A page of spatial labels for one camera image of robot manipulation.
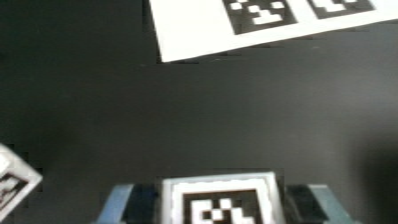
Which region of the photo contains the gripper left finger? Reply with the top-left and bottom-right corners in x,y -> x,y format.
91,184 -> 158,224

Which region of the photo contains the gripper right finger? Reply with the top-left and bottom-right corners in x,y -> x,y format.
284,184 -> 355,224

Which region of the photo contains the white tagged cube nut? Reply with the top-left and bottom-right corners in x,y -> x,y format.
0,143 -> 43,222
158,172 -> 286,224

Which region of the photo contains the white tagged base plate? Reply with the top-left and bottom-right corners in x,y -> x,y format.
149,0 -> 398,62

